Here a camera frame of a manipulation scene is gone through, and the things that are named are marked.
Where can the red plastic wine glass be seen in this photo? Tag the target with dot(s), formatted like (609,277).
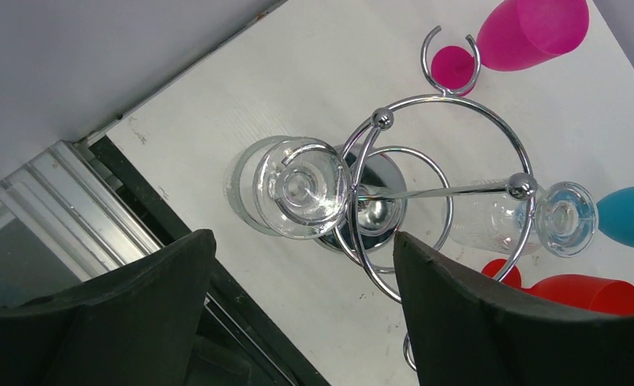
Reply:
(562,296)

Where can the blue plastic wine glass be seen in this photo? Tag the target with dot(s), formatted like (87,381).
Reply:
(616,216)

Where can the pink plastic wine glass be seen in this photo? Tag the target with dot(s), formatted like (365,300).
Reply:
(516,35)

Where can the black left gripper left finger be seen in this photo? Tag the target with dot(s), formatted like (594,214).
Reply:
(134,325)

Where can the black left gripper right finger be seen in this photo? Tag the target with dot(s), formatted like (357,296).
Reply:
(468,329)

